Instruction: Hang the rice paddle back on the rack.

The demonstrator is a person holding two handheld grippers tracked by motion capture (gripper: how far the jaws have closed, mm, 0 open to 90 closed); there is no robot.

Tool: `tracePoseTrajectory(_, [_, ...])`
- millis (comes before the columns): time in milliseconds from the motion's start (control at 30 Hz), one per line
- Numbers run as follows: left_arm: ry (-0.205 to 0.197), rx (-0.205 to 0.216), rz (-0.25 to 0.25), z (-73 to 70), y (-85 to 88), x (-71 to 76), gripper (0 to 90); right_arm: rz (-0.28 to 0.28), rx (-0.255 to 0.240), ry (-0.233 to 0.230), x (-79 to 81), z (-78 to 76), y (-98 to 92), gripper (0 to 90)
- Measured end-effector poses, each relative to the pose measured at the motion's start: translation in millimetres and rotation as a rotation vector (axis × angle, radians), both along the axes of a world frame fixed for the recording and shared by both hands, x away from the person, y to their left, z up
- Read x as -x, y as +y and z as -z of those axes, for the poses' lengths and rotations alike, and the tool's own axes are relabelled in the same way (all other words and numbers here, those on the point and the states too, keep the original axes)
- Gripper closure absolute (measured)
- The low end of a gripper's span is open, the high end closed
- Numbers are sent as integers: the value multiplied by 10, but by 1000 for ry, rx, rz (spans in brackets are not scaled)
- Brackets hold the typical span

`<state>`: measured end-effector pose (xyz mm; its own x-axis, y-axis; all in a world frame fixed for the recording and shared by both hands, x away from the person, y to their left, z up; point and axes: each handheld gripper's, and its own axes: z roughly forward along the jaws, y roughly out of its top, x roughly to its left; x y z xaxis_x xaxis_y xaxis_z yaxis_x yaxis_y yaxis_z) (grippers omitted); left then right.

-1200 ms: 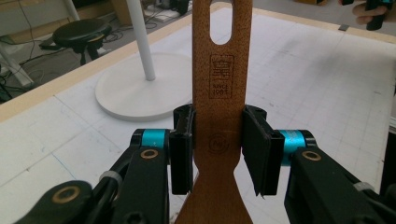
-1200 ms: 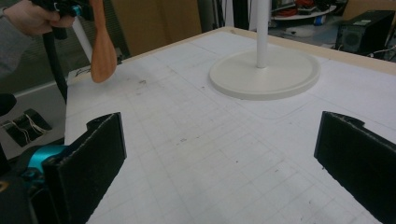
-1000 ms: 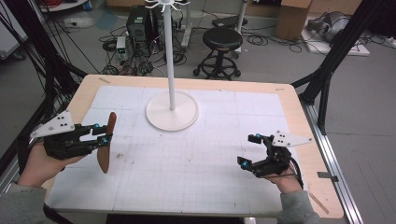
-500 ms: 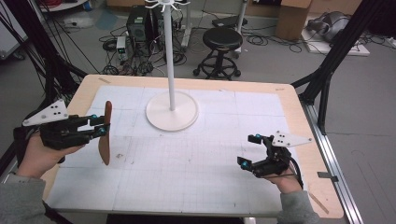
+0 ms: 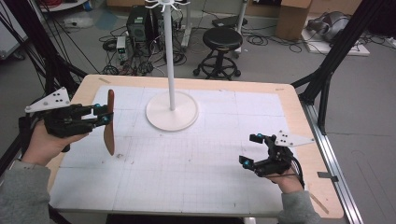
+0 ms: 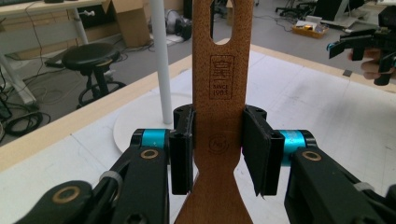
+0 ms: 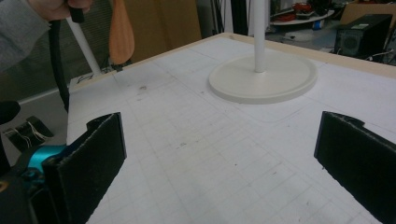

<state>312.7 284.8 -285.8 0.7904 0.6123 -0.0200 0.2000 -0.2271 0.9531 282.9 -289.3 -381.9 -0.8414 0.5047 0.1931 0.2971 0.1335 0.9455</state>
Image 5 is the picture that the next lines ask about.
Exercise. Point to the white grid mat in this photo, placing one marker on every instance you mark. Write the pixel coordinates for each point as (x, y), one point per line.
(186, 174)

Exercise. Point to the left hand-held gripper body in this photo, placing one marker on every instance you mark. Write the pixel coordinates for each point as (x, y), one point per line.
(65, 123)

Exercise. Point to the wooden spatula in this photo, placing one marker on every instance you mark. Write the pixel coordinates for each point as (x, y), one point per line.
(109, 140)

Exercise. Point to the aluminium rail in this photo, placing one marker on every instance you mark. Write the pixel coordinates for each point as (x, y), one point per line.
(337, 174)

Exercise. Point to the white round table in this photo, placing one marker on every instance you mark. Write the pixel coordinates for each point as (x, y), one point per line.
(62, 5)

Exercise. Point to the person's left hand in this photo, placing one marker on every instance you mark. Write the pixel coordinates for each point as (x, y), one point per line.
(43, 147)

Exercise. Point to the white flat board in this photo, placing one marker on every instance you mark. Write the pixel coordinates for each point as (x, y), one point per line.
(342, 48)

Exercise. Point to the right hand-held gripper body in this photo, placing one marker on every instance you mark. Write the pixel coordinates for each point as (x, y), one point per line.
(277, 161)

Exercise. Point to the white metal stand leg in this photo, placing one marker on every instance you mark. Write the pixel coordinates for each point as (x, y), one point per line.
(243, 18)

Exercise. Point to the black round stool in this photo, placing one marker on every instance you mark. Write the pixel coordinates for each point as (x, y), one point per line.
(222, 39)

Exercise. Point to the cardboard box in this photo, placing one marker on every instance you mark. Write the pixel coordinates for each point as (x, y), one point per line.
(292, 21)

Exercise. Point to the white hook stand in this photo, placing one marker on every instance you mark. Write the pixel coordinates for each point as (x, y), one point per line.
(172, 115)

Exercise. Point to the black metal frame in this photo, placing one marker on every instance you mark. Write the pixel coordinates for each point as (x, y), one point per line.
(46, 62)
(342, 46)

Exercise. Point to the black tape piece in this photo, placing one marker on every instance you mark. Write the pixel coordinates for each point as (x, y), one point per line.
(327, 176)

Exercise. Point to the black flat device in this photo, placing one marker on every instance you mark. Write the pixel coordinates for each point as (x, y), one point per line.
(229, 21)

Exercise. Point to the grey bag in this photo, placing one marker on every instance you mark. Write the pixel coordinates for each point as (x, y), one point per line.
(330, 25)

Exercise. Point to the person's right hand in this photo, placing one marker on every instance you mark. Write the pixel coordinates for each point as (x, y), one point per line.
(289, 183)

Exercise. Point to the small grey power supply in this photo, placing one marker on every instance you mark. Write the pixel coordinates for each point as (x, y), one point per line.
(121, 46)

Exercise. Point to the black computer tower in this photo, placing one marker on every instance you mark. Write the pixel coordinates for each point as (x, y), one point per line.
(137, 28)

